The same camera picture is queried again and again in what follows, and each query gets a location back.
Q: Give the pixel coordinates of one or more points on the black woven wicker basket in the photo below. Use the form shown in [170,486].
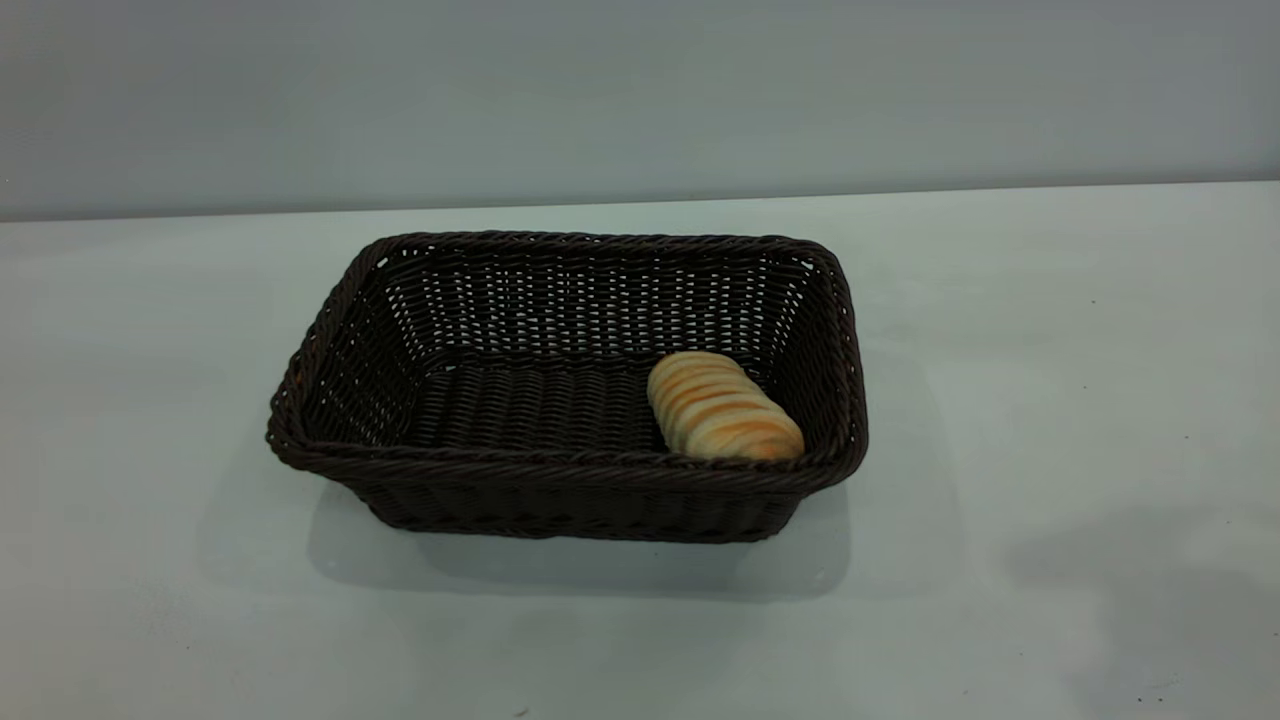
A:
[540,500]

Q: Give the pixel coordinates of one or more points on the striped golden bread roll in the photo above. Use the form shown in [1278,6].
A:
[720,410]

